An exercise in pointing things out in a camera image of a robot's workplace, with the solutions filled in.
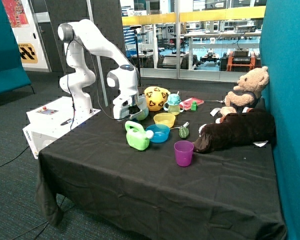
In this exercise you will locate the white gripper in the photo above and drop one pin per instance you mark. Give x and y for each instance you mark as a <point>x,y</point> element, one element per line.
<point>126,107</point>

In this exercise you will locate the pastel multicolour soft ball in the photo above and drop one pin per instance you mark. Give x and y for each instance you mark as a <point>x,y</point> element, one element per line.
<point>144,112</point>

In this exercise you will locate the green toy watering can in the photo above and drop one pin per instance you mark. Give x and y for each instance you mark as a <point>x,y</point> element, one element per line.
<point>136,136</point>

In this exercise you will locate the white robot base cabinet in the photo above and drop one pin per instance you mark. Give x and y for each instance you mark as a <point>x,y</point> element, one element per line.
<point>50,122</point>

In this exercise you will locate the large yellow black ball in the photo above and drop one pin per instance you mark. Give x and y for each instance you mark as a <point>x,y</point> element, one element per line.
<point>156,97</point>

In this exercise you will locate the yellow plastic bowl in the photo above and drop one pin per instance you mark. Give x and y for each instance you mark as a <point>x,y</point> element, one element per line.
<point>165,118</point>

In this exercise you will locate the blue plastic bowl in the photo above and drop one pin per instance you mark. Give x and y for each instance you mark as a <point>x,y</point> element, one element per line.
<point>160,132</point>

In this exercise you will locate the teal lid sippy cup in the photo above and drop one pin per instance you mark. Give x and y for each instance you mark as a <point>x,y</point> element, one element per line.
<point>174,105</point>

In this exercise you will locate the red pink book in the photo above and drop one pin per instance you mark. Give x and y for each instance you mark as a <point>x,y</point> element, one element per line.
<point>186,104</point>

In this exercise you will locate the silver spoon near bowls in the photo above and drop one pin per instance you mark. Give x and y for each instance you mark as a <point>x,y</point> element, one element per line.
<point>182,126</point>

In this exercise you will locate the green toy vegetable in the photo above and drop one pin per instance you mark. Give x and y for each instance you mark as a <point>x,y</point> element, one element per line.
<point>183,132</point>

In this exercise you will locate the green toy block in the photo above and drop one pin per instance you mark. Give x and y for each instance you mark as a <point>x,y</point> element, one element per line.
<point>194,106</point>

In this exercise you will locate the purple plastic cup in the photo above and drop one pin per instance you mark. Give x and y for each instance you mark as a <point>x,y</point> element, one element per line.
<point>183,151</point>

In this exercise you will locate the black tablecloth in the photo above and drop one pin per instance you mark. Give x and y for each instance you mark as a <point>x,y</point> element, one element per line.
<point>230,194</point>

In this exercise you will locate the black tripod stand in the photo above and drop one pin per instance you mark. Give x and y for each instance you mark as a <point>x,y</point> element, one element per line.
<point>134,28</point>

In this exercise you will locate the silver spoon near bear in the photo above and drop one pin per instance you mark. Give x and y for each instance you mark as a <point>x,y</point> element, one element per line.
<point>215,101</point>

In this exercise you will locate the dark brown plush dog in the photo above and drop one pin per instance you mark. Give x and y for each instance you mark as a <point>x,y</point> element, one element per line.
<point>236,129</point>

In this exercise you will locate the yellow black sign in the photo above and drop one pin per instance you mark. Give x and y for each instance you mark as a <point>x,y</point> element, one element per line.
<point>27,53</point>

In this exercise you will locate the beige teddy bear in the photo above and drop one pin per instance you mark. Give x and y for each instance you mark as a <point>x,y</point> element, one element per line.
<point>247,92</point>

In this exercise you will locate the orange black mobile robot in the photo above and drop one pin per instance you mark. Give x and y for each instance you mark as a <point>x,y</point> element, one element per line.
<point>240,60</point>

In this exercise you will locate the teal sofa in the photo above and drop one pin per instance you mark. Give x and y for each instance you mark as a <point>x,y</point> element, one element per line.
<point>12,74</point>

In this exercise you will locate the white lab table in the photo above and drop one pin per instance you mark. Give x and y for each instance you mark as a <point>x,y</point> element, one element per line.
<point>207,48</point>

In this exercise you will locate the teal partition panel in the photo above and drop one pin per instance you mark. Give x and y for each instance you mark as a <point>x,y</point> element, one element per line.
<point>280,52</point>

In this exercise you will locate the red wall poster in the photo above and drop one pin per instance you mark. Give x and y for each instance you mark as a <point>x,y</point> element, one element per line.
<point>16,13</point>

